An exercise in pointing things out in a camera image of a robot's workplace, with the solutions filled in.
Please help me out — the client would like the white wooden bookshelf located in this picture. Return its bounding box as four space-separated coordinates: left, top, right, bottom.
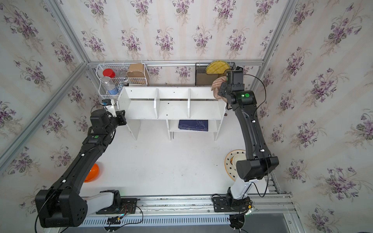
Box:
117 86 226 139

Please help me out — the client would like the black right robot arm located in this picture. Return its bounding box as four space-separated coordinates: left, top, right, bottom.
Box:
218 67 279 202

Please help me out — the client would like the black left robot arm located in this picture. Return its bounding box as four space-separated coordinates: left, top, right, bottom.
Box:
35 109 127 228

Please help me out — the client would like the yellow woven mat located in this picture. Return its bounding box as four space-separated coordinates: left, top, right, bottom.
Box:
206 60 231 75

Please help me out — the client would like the black mesh basket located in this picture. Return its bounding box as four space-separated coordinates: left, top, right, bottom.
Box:
195 62 236 86

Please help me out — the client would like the clear plastic bottle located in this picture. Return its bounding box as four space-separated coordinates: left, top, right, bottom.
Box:
101 76 119 95

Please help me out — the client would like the dark blue book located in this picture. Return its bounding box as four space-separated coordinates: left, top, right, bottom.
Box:
178 120 208 132

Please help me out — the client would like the red lid jar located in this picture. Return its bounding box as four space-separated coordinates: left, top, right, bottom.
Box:
103 69 116 78

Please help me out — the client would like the brown cardboard box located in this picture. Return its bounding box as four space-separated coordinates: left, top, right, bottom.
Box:
126 63 147 85

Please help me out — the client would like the orange bowl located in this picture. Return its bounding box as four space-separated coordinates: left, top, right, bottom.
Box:
84 164 100 183

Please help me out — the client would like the white ceramic bowl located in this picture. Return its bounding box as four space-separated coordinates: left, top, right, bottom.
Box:
231 153 246 167

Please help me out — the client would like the star patterned plate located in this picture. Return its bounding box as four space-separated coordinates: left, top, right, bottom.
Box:
224 150 246 181

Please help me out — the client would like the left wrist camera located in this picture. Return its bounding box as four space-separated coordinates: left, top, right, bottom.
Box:
102 99 117 117

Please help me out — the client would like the white wire basket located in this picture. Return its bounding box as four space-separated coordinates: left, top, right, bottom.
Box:
95 63 150 99

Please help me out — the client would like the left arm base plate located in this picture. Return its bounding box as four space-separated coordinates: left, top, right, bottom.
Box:
96 198 138 215

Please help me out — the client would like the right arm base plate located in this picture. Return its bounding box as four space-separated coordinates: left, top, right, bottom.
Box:
211 194 253 213

